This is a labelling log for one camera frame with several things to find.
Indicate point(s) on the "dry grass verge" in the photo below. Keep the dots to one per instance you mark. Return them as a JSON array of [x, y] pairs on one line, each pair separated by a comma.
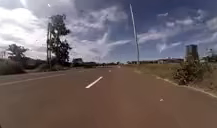
[[156, 69]]

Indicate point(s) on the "row of dark bushes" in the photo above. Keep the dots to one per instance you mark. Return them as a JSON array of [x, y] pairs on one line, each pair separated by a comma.
[[78, 62]]

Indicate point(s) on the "small spreading tree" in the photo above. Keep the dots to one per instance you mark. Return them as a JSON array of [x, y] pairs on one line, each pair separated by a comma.
[[17, 51]]

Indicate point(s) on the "dry roadside bush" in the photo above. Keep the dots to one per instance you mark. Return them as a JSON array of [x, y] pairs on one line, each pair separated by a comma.
[[191, 71]]

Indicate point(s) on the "tall dark tree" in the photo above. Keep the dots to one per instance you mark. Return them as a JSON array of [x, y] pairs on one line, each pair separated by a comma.
[[59, 46]]

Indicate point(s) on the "reddish brown asphalt road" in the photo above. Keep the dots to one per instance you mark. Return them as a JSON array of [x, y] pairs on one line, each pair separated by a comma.
[[122, 103]]

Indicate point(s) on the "tall pale pole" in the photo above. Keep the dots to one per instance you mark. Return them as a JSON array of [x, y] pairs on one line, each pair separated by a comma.
[[135, 36]]

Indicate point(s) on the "row of low buildings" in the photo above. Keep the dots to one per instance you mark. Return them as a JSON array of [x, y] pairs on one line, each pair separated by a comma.
[[167, 61]]

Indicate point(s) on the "low green bushes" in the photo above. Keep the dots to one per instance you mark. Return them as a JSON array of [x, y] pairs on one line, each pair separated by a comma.
[[7, 67]]

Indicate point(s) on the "tall dark building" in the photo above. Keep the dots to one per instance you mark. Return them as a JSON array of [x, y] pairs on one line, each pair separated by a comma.
[[191, 52]]

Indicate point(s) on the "pale low building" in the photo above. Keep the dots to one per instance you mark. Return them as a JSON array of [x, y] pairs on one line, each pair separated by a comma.
[[211, 56]]

